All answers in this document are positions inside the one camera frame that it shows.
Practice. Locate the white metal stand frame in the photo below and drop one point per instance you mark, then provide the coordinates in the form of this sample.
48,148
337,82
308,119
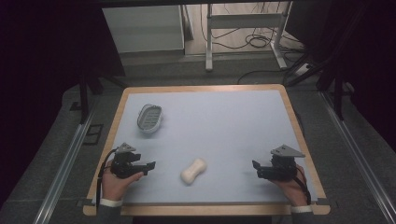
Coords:
209,37

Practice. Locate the white cabinet panel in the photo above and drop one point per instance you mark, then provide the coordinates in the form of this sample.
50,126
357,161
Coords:
143,28

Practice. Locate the black floor plate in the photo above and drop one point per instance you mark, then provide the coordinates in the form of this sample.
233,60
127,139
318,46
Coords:
93,134

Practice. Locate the person's left hand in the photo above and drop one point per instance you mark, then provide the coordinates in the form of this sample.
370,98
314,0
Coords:
113,186

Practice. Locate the dark curtain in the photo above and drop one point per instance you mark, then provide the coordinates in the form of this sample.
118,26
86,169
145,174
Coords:
367,62
37,77

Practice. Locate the person's right hand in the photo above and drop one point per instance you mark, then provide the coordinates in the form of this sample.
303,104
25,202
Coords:
291,189

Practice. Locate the white power strip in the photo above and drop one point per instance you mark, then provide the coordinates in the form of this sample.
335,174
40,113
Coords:
302,69

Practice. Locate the pale blue table mat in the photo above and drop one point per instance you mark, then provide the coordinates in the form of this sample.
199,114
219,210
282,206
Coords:
218,133

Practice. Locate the grey oval soap dish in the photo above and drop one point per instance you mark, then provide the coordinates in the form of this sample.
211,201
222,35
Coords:
149,118

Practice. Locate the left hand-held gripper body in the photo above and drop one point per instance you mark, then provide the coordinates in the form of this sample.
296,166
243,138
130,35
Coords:
123,165

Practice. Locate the black metal stand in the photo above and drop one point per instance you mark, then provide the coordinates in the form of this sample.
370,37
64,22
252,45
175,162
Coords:
338,96
83,93

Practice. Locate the aluminium floor rail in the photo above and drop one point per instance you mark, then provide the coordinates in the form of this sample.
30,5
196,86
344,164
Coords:
62,174
361,161

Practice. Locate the white soap bar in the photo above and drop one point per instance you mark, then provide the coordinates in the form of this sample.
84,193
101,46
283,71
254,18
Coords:
193,171

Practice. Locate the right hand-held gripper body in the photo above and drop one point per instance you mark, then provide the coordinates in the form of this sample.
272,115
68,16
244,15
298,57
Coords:
281,169

